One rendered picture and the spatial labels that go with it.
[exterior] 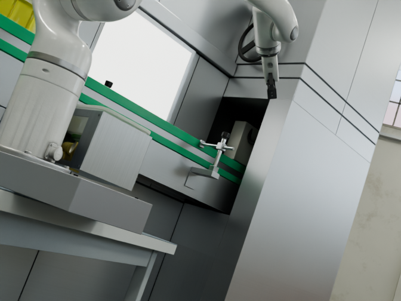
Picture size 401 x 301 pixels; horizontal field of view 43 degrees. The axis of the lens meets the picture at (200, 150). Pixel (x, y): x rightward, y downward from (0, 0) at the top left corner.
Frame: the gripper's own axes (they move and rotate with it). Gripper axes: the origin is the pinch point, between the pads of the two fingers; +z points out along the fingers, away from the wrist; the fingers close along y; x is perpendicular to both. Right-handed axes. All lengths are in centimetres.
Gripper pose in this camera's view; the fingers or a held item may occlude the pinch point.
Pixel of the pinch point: (271, 89)
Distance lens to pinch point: 183.9
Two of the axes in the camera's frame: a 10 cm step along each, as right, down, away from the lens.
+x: -9.9, 0.9, 1.3
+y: 0.5, -6.3, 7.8
